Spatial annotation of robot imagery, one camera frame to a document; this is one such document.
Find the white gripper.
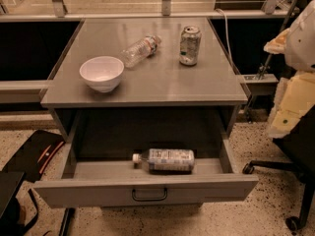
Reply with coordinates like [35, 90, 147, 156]
[264, 0, 315, 139]

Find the blue plastic bottle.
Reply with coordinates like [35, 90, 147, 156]
[132, 148, 195, 172]

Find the grey cabinet with counter top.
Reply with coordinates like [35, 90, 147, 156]
[39, 16, 249, 143]

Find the clear plastic water bottle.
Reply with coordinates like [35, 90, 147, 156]
[121, 35, 161, 68]

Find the grey open top drawer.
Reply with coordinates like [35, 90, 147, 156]
[34, 134, 258, 207]

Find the black office chair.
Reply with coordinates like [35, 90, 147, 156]
[242, 107, 315, 231]

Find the silver soda can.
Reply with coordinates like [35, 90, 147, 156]
[179, 26, 202, 66]

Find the white bowl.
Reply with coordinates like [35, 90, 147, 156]
[79, 56, 124, 92]

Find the black box at left edge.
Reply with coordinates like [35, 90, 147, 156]
[0, 171, 25, 236]

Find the grey metal bracket with rod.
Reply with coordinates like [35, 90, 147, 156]
[238, 0, 298, 97]

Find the white cable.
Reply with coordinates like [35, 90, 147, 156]
[215, 8, 236, 69]

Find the black drawer handle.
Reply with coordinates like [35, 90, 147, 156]
[132, 188, 168, 202]

